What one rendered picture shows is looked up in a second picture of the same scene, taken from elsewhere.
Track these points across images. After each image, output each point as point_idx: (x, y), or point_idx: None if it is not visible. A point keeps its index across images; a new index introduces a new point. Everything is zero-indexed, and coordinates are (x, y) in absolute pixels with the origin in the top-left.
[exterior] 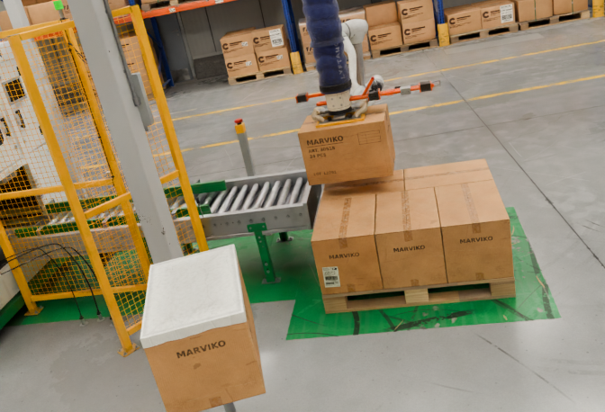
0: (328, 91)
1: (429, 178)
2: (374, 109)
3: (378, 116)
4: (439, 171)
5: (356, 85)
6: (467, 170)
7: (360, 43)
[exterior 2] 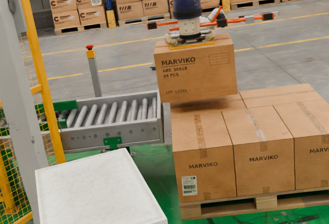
0: (182, 16)
1: (266, 98)
2: (219, 36)
3: (226, 41)
4: (272, 93)
5: (199, 16)
6: (296, 92)
7: None
